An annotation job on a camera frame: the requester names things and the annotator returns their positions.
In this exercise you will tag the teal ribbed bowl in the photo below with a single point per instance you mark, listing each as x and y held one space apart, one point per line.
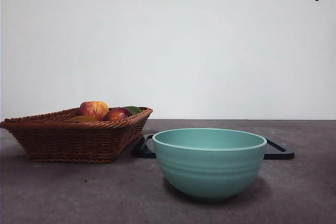
210 171

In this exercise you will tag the yellow-orange mango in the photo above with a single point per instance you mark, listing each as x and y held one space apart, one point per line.
84 119

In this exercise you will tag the black rectangular tray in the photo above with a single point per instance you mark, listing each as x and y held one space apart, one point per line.
278 154

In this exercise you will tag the green avocado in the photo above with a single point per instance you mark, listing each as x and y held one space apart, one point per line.
135 110

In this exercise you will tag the dark red plum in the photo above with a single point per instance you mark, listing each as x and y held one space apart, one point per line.
116 114

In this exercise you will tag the red yellow apple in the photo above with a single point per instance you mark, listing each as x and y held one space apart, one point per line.
93 110

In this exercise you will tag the brown wicker basket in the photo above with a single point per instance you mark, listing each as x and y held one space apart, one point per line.
68 140

